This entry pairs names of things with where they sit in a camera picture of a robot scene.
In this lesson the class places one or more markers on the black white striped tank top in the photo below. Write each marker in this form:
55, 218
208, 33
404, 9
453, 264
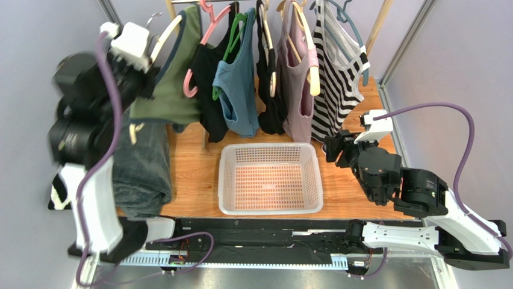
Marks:
342, 62

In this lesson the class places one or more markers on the aluminium frame post left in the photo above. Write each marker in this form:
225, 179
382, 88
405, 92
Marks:
110, 11

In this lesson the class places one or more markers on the light wooden hanger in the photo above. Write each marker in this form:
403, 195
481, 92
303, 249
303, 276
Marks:
313, 75

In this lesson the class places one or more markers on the grey zebra cushion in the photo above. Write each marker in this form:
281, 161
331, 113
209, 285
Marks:
141, 172

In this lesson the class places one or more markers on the aluminium frame post right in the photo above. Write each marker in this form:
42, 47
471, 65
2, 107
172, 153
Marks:
411, 34

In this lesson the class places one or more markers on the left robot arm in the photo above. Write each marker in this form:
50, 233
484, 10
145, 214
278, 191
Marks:
80, 141

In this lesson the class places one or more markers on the black tank top on cream hanger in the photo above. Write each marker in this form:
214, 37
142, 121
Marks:
272, 118

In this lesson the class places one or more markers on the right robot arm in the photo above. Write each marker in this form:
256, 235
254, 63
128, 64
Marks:
448, 232

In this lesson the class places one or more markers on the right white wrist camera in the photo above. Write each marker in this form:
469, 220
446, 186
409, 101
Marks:
375, 127

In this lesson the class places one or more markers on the black tank top on pink hanger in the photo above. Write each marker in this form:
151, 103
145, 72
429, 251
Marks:
204, 66

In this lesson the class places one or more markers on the cream plastic hanger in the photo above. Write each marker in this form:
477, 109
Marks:
268, 46

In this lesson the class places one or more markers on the pink plastic hanger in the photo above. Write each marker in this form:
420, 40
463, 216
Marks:
214, 21

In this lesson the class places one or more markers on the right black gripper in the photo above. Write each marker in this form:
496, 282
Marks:
339, 147

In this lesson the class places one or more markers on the teal plastic hanger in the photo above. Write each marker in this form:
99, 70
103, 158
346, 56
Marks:
343, 17

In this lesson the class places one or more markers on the wooden clothes rack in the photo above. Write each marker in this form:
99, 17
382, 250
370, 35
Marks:
369, 43

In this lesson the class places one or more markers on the white plastic basket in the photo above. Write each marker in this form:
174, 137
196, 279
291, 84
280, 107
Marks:
264, 179

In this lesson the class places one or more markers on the green tank top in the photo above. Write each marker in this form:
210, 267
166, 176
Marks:
169, 103

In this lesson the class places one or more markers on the blue tank top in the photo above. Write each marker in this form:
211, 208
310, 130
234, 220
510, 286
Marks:
239, 111

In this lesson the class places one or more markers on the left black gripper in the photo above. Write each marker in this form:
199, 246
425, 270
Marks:
147, 79

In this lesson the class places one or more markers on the aluminium frame post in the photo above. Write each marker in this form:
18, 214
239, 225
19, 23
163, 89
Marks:
411, 34
110, 11

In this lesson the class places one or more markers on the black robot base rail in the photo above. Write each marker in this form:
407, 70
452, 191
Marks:
258, 244

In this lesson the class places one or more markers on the green plastic hanger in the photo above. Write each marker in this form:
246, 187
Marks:
229, 77

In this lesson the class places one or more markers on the cream wooden hanger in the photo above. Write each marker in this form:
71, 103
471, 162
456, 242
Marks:
133, 127

